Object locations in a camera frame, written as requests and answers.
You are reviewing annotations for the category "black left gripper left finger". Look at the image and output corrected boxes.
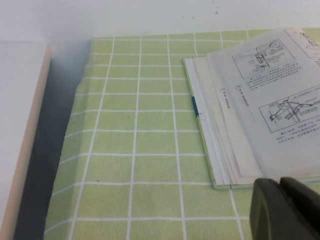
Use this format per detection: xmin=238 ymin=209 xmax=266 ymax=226
xmin=249 ymin=177 xmax=301 ymax=240

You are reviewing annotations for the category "green white checked tablecloth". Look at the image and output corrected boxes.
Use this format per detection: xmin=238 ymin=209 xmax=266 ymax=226
xmin=43 ymin=27 xmax=320 ymax=240

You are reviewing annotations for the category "illustrated technical book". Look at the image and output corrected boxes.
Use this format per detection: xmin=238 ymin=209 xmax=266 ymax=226
xmin=182 ymin=26 xmax=320 ymax=192

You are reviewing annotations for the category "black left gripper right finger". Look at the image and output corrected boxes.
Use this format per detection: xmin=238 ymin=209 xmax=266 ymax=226
xmin=279 ymin=176 xmax=320 ymax=240

